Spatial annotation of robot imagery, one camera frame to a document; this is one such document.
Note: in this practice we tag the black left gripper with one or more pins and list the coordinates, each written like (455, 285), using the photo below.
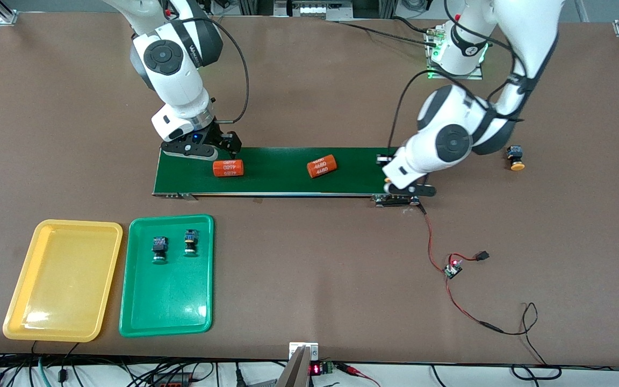
(382, 160)

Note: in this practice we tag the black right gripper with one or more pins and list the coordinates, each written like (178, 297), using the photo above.
(217, 137)

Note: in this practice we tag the orange cylinder white print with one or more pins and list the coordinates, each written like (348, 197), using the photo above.
(322, 166)
(228, 167)

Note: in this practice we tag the green push button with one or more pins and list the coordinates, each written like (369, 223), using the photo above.
(159, 250)
(191, 243)

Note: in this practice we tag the yellow push button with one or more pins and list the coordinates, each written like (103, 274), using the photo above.
(516, 158)

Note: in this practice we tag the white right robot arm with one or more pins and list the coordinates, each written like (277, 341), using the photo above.
(178, 86)

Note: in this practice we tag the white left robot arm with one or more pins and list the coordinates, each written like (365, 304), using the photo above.
(449, 113)

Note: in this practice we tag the green conveyor belt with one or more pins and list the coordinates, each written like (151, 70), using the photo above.
(277, 174)

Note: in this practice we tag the small black circuit board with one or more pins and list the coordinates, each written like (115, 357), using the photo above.
(453, 270)

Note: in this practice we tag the small black connector plug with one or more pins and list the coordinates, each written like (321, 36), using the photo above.
(483, 256)

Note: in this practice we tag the white power strip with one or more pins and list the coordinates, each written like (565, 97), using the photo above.
(320, 9)

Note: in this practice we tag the green plastic tray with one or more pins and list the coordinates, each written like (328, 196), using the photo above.
(167, 301)

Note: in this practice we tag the yellow plastic tray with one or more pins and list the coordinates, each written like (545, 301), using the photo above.
(62, 279)

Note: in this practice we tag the red clip lead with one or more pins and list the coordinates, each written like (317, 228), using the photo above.
(355, 371)

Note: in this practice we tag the red digit display module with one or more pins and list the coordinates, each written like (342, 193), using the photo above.
(317, 369)

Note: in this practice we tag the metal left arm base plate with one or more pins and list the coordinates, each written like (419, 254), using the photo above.
(470, 77)

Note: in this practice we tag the grey metal camera bracket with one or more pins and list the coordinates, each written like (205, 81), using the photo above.
(299, 368)

